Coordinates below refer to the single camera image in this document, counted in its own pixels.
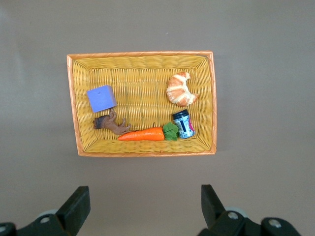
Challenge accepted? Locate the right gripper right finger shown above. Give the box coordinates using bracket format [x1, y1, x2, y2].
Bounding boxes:
[196, 184, 247, 236]

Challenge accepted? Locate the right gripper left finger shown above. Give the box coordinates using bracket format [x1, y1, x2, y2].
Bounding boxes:
[24, 186, 91, 236]

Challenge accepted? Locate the brown toy lion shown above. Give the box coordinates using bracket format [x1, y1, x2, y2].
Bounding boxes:
[93, 108, 132, 136]

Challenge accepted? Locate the small dark printed can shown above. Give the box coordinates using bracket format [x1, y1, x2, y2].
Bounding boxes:
[171, 110, 196, 140]

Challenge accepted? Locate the orange toy carrot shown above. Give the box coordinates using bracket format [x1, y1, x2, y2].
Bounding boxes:
[117, 121, 180, 142]

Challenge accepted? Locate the purple cube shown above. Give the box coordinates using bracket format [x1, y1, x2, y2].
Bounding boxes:
[86, 85, 117, 114]

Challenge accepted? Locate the toy croissant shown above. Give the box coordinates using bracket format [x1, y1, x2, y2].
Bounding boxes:
[166, 71, 199, 108]

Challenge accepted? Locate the yellow wicker basket orange rim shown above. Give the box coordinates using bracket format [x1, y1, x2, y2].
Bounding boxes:
[66, 50, 218, 158]

